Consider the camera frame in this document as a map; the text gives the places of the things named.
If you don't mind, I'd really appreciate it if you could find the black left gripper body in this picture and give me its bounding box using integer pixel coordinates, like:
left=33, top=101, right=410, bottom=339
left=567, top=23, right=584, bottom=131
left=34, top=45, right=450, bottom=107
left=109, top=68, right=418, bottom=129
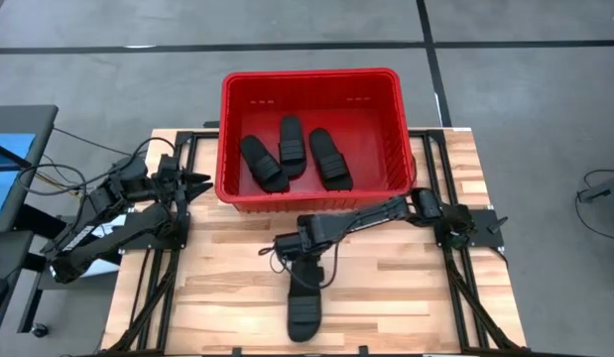
left=156, top=171, right=191, bottom=205

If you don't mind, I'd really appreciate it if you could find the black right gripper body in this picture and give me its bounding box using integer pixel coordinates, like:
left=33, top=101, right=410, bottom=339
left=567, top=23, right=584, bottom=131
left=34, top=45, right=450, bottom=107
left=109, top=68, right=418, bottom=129
left=296, top=213, right=335, bottom=260

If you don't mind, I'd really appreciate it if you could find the black rubber slide sandal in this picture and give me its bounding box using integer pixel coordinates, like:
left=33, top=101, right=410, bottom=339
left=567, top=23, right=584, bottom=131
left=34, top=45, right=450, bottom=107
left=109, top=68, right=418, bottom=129
left=239, top=134, right=291, bottom=194
left=285, top=257, right=323, bottom=344
left=278, top=114, right=308, bottom=179
left=308, top=127, right=355, bottom=192

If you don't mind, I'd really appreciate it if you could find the red plastic bin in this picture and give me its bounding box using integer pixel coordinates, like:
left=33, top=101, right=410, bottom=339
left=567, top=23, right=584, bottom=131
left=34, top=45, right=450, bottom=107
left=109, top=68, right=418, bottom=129
left=214, top=67, right=418, bottom=214

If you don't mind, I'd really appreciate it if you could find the white paper sheet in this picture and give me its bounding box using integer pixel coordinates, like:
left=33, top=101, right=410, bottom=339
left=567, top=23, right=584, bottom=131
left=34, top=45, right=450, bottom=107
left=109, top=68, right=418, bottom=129
left=80, top=222, right=120, bottom=278

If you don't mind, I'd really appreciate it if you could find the black monitor stand bar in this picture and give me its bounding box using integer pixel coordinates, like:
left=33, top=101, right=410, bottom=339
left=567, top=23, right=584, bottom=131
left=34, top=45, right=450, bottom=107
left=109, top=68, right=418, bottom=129
left=11, top=202, right=64, bottom=239

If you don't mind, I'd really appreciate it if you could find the computer monitor blue screen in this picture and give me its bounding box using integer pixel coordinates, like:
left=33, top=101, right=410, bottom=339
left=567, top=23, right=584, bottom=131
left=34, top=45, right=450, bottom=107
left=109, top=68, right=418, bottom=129
left=0, top=103, right=60, bottom=234

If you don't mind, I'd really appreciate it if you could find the dark grey desk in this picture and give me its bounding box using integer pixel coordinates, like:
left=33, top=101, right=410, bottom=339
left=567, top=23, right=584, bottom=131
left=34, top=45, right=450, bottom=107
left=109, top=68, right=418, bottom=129
left=0, top=230, right=35, bottom=357

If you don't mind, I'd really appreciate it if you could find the grey equipment stand leg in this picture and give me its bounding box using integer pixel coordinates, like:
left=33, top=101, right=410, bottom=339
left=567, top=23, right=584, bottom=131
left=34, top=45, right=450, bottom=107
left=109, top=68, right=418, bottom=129
left=573, top=168, right=614, bottom=244

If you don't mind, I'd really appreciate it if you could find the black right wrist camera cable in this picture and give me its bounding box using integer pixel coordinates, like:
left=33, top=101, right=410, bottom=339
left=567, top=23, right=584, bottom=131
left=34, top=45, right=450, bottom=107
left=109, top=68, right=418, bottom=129
left=258, top=245, right=340, bottom=292

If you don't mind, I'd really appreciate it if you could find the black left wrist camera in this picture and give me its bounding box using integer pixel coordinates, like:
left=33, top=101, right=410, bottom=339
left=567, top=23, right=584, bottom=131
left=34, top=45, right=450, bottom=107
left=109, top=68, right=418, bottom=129
left=159, top=154, right=182, bottom=175

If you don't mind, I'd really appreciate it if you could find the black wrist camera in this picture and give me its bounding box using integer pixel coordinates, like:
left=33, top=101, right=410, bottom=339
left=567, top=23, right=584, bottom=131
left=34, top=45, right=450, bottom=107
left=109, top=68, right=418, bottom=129
left=159, top=154, right=182, bottom=175
left=274, top=234, right=301, bottom=261

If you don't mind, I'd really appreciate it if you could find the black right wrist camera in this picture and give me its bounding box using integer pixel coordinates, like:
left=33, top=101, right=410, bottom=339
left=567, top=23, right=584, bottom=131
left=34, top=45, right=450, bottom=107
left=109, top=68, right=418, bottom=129
left=274, top=234, right=301, bottom=261

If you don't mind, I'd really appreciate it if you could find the black aluminium table frame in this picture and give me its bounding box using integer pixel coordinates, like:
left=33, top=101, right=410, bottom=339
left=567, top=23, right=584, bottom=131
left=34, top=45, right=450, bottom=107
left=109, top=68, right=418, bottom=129
left=107, top=129, right=529, bottom=357

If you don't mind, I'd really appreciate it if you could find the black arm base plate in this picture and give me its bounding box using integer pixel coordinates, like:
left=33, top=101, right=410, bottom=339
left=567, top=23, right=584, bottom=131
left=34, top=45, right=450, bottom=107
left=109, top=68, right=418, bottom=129
left=118, top=211, right=192, bottom=251
left=433, top=207, right=505, bottom=249

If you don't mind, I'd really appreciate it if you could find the thin black monitor cable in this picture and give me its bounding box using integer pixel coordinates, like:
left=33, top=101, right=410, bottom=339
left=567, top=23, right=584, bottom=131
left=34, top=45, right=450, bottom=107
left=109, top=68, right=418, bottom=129
left=52, top=126, right=139, bottom=158

